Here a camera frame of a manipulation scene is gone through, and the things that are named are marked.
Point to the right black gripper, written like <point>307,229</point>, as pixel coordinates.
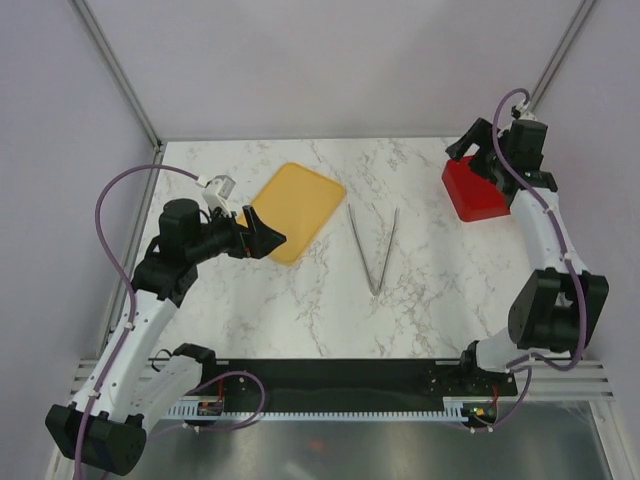
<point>482,134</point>

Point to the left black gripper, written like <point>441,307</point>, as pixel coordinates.
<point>255,240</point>

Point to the red box lid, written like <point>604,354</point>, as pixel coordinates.
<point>473,198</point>

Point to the metal tongs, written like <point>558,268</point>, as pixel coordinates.
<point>374,248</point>

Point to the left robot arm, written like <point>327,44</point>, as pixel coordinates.
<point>107,423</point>

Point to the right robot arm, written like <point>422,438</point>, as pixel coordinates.
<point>554,316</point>

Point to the yellow plastic tray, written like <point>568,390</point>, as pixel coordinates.
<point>297,202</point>

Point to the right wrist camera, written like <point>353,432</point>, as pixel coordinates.
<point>522,111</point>

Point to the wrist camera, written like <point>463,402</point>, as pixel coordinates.
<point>216,194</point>
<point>522,111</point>

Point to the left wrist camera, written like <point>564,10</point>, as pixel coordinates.
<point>216,194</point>

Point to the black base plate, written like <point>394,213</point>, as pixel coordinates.
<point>343,386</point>

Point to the right aluminium frame post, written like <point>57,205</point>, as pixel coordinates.
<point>570,35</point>

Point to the aluminium frame post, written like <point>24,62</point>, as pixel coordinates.
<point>96,34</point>
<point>570,35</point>

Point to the white cable duct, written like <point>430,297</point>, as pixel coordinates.
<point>452,411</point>

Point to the left aluminium frame post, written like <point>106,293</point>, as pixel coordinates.
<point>96,34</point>

